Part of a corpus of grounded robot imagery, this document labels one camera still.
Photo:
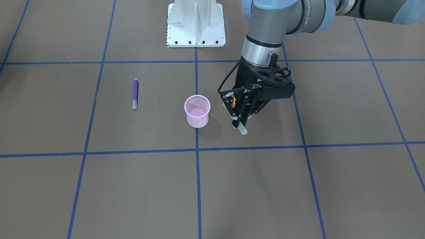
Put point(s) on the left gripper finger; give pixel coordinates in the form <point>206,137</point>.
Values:
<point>233,112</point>
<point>243,104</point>

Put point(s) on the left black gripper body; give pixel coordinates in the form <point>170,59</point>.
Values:
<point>243,77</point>

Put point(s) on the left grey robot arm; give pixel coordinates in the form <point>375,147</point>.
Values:
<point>271,20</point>

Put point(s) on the pink mesh pen holder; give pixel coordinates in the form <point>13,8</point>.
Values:
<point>197,108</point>

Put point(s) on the purple highlighter pen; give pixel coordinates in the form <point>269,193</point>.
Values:
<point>135,94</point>

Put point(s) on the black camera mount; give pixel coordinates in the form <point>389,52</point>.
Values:
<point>276,84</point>

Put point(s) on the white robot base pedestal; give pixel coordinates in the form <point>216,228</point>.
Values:
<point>195,23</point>

